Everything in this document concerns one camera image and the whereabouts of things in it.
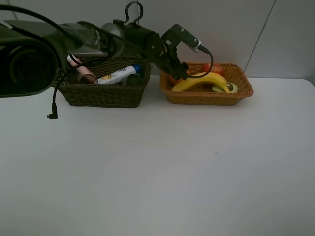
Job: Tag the white bottle with blue cap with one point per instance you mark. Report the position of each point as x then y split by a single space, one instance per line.
116 76

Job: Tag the pink soap bottle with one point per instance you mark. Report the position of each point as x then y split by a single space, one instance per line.
75 62

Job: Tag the orange wicker basket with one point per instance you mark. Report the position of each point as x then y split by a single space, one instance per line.
203 95

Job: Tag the dark green rectangular bottle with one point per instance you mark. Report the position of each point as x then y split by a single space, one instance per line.
132 80

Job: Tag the orange mandarin fruit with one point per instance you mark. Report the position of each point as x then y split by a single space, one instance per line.
173 81

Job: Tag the dark green left robot arm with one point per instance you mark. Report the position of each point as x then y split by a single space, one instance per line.
32 53

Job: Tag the translucent pink plastic cup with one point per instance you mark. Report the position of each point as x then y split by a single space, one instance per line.
88 79

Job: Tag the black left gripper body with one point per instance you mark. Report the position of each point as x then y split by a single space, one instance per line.
164 60

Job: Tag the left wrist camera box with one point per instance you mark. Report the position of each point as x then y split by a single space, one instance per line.
177 34

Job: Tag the dark brown wicker basket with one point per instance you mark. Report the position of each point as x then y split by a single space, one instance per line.
105 96

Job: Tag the yellow banana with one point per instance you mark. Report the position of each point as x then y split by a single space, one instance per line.
211 78

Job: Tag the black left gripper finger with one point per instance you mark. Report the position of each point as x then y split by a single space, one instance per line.
180 72

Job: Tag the halved avocado with pit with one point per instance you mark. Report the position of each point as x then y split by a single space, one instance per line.
233 88

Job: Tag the red apple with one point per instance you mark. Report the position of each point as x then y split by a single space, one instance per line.
216 68

